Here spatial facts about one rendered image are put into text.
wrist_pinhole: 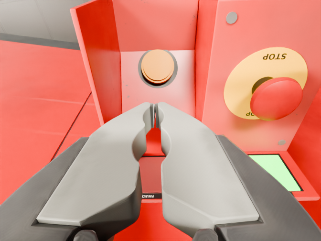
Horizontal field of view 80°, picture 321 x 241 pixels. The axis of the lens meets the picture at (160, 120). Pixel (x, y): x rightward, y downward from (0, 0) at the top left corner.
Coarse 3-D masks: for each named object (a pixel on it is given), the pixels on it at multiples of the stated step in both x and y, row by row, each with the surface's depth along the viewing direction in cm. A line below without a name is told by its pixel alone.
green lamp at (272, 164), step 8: (256, 160) 21; (264, 160) 21; (272, 160) 21; (280, 160) 21; (264, 168) 20; (272, 168) 20; (280, 168) 20; (280, 176) 20; (288, 176) 20; (288, 184) 19; (296, 184) 19
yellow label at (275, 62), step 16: (272, 48) 16; (288, 48) 16; (240, 64) 16; (256, 64) 16; (272, 64) 16; (288, 64) 16; (304, 64) 16; (240, 80) 17; (256, 80) 17; (304, 80) 17; (224, 96) 18; (240, 96) 18; (240, 112) 19
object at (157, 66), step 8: (144, 56) 22; (152, 56) 22; (160, 56) 22; (168, 56) 22; (144, 64) 22; (152, 64) 22; (160, 64) 22; (168, 64) 22; (144, 72) 22; (152, 72) 22; (160, 72) 22; (168, 72) 22; (152, 80) 22; (160, 80) 22
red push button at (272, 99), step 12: (264, 84) 15; (276, 84) 15; (288, 84) 15; (252, 96) 16; (264, 96) 15; (276, 96) 15; (288, 96) 15; (300, 96) 15; (252, 108) 16; (264, 108) 16; (276, 108) 16; (288, 108) 16
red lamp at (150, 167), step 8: (144, 160) 22; (152, 160) 22; (160, 160) 22; (144, 168) 21; (152, 168) 21; (160, 168) 21; (144, 176) 20; (152, 176) 20; (160, 176) 20; (144, 184) 19; (152, 184) 19; (160, 184) 19; (144, 192) 19; (152, 192) 19; (160, 192) 19
